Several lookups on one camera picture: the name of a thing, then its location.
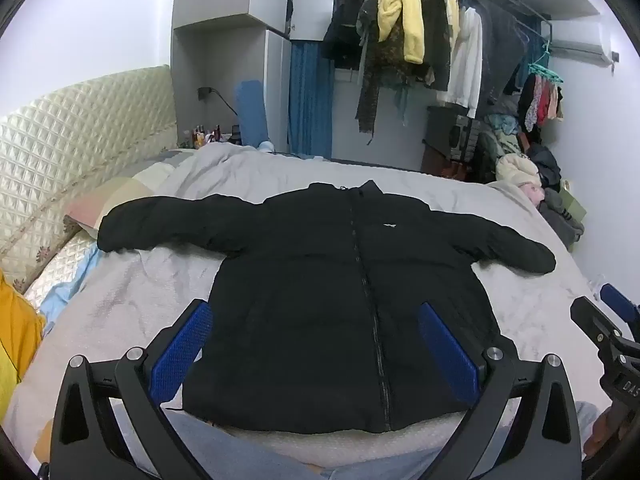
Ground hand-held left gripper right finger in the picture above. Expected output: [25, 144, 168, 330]
[419, 302, 584, 480]

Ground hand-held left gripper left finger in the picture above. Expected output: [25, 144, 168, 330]
[50, 299, 214, 480]

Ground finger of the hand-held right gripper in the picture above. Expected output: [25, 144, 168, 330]
[600, 283, 640, 328]
[570, 296, 632, 357]

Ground black puffer jacket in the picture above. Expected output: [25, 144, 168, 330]
[98, 180, 557, 435]

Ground pile of clothes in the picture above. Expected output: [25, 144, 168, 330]
[470, 110, 587, 247]

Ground hanging small colourful clothes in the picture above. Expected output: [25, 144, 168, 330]
[517, 74, 564, 134]

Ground person's right hand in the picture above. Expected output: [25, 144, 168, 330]
[583, 406, 622, 458]

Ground green box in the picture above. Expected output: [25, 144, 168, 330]
[557, 187, 587, 222]

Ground light blue cloth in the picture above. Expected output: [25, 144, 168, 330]
[39, 250, 107, 337]

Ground grey bed blanket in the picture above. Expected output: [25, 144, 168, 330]
[5, 142, 617, 467]

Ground cream fluffy garment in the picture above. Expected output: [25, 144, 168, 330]
[495, 152, 544, 202]

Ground pastel checkered pillow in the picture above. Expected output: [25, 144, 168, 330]
[65, 150, 201, 241]

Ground yellow cloth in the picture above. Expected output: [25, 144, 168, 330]
[0, 270, 47, 413]

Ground row of small bottles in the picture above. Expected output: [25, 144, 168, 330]
[191, 124, 224, 149]

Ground black storage box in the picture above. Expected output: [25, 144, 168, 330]
[421, 105, 484, 182]

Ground blue rolled mat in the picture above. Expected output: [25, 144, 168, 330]
[235, 80, 271, 149]

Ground cream quilted headboard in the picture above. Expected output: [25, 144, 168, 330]
[0, 65, 179, 266]

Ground green clip hanger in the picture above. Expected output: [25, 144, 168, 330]
[527, 40, 564, 84]

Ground white air conditioner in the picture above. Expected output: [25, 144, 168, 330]
[547, 22, 621, 67]

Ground blue curtain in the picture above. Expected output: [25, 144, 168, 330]
[289, 40, 334, 159]

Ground dark grey coat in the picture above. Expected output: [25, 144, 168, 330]
[479, 5, 527, 107]

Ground dark patterned garment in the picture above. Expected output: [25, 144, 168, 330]
[354, 0, 437, 137]

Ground white hoodie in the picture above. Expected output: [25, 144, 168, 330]
[437, 5, 484, 119]

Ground yellow hoodie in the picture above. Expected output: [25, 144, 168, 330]
[377, 0, 427, 66]

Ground hanging black jacket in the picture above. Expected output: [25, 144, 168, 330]
[322, 0, 377, 69]

